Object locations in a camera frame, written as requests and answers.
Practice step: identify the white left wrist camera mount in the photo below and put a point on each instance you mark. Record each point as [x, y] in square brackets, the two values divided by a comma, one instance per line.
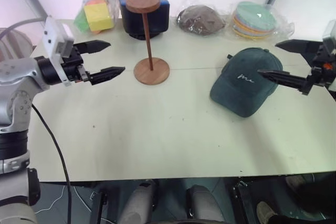
[52, 33]

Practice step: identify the person's beige shoe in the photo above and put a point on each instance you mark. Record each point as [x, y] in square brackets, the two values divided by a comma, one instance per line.
[266, 212]
[295, 182]

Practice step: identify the dark green baseball cap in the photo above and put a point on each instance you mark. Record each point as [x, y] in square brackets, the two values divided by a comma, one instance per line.
[244, 85]

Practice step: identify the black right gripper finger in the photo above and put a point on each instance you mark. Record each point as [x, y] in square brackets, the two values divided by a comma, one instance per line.
[296, 46]
[286, 78]

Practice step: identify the black cylinder with blue top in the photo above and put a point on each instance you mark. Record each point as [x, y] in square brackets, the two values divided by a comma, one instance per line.
[157, 23]

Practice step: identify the bagged stack of coloured coasters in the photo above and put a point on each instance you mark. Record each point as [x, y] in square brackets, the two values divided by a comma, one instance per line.
[253, 22]

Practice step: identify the wooden hat stand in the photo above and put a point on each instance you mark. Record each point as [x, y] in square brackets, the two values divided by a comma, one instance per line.
[151, 58]

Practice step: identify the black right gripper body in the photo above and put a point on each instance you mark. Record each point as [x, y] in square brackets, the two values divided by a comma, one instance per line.
[324, 62]

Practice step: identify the yellow foam cube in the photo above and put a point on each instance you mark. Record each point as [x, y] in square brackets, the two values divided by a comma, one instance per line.
[99, 16]

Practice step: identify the green foam block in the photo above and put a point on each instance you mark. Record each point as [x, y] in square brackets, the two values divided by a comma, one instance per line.
[81, 23]

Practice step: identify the black table frame bracket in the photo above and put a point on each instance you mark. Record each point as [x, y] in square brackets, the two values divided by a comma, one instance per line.
[240, 200]
[97, 205]

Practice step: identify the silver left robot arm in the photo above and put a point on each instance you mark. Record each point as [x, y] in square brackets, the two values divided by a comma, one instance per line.
[15, 82]

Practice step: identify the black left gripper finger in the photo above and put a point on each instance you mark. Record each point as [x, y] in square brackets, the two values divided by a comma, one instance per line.
[94, 45]
[107, 74]

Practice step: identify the bag of brown items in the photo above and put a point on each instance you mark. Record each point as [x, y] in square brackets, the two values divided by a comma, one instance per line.
[200, 20]

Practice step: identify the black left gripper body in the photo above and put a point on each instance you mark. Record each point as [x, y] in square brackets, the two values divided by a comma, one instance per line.
[74, 68]

